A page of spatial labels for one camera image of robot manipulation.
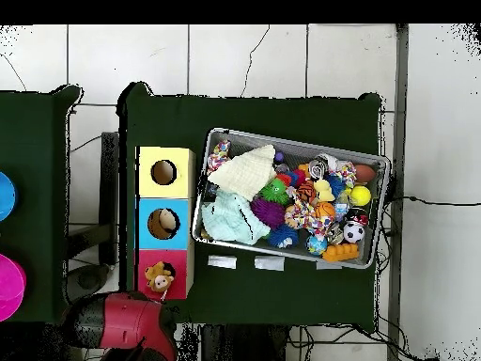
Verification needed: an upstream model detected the cream waffle cloth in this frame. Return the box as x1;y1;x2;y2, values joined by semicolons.
207;144;277;202

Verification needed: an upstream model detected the dark green side table cloth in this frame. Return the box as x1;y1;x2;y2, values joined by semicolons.
0;85;82;324

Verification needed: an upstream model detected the brown monkey plush toy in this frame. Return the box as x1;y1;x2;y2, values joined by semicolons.
144;260;177;293

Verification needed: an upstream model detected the polka dot cloth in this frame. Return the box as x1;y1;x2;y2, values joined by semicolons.
206;139;231;174

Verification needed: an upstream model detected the orange plastic block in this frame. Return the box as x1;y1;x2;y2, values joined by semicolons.
321;243;360;263

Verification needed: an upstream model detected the black and white soccer ball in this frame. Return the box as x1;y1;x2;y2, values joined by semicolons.
342;221;366;244

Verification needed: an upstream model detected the blue round disc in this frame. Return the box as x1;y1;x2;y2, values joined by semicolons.
0;171;19;223

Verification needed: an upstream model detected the mint green cloth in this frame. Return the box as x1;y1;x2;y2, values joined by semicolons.
200;187;272;246

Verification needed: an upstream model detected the black floor cable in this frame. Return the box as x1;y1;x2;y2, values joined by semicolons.
390;195;481;207

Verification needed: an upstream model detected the green spiky ball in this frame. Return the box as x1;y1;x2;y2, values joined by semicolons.
258;178;291;206

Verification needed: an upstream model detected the purple spiky ball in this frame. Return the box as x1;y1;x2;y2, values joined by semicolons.
250;196;287;229

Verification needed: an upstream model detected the yellow ball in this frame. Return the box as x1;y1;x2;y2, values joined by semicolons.
349;184;372;207

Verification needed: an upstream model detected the wooden box with three holes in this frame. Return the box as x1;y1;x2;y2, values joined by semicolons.
134;146;197;301

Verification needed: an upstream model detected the magenta round disc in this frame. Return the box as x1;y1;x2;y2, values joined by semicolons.
0;253;27;323

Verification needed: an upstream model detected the orange toy basketball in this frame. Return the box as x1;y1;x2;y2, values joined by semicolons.
314;201;336;219

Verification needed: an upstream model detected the silver mesh bin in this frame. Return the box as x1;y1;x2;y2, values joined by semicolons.
191;127;392;270

